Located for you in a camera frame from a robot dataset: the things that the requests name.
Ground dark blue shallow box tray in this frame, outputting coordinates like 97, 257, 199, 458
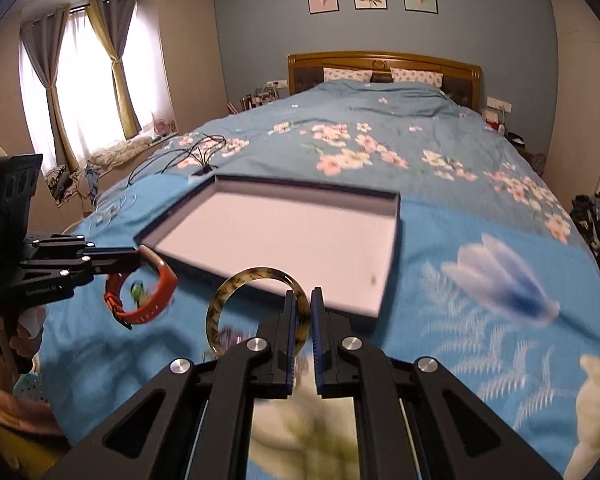
134, 174, 401, 330

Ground black cable bundle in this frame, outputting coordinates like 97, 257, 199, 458
127, 132, 229, 187

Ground orange smartwatch band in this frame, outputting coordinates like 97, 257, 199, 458
104, 245, 178, 330

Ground cluttered left nightstand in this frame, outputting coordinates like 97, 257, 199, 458
226, 79, 288, 115

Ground fluffy window seat cushion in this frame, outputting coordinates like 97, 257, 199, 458
86, 136, 151, 170

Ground left floral pillow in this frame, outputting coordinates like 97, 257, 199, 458
323, 67, 374, 82

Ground wooden bed headboard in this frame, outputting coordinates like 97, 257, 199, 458
287, 51, 482, 112

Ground grey and olive curtains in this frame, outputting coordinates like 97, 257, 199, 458
19, 0, 142, 174

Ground floral pillow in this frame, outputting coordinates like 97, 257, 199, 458
390, 67, 443, 89
323, 67, 374, 82

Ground blue floral duvet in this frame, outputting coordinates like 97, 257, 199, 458
154, 79, 577, 246

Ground right floral pillow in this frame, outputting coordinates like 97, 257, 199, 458
390, 67, 443, 89

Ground white wall socket panel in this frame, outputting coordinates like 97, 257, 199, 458
486, 96, 513, 114

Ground tortoiseshell bangle bracelet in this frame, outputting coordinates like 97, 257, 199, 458
204, 265, 312, 360

